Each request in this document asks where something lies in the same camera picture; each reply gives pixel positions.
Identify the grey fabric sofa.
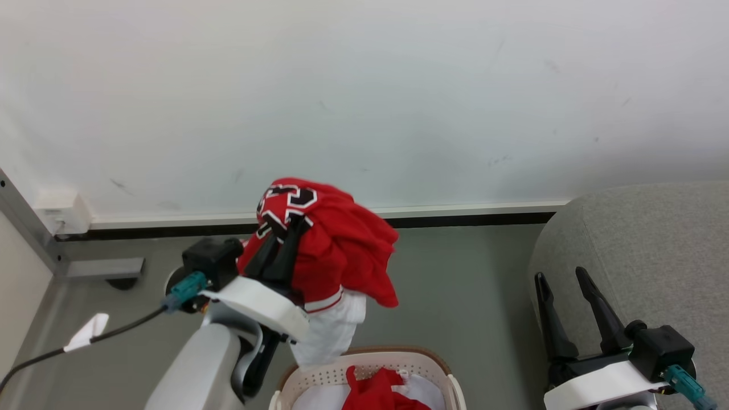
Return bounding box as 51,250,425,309
527,182,729,410

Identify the cream perforated laundry basket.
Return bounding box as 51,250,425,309
269,346,468,410

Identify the red basketball jersey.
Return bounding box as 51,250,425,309
236,178,399,314

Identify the white black baseboard strip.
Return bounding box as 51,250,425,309
57,199,570,241

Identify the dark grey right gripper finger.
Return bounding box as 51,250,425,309
534,272,579,360
575,266,632,354

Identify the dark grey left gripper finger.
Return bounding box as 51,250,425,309
244,231,281,278
265,215,313,284

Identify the white wall socket box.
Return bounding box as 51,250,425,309
34,188,93,235

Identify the white cable tag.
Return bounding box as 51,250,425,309
64,313,109,352

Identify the teal plug with cable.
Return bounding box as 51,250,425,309
664,364,718,410

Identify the black cable with teal plug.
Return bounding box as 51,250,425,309
0,272,208,393

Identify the grey metal frame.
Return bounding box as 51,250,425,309
0,168,146,280

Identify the red garment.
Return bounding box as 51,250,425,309
342,366,432,410

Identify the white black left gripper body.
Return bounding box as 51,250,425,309
199,268,311,342

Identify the pale bluish white garment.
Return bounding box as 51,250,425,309
292,373,446,410

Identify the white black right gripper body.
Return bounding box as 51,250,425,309
544,348,666,410

